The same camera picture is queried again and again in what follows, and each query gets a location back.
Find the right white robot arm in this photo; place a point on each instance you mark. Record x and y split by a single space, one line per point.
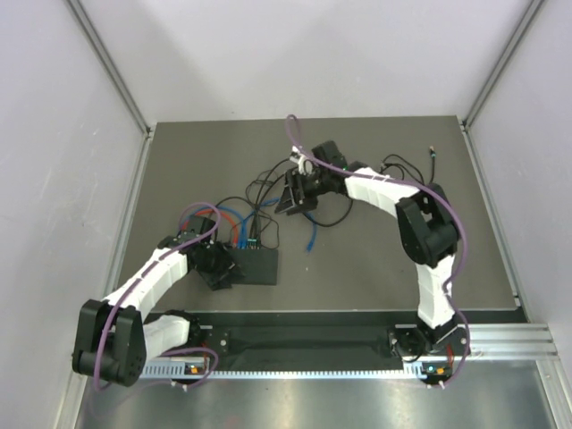
428 233

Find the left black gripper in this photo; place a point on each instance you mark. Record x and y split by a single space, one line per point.
215 280

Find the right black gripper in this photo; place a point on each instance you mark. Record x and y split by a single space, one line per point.
291 202

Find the dark grey table mat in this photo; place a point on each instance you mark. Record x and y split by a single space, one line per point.
355 260

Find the black network switch box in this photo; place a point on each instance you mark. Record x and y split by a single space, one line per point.
254 266

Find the aluminium profile rail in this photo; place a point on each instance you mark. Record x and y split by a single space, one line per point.
509 342

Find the grey slotted cable duct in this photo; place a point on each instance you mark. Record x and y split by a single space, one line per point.
159 370

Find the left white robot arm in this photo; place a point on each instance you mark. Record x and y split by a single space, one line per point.
131 304

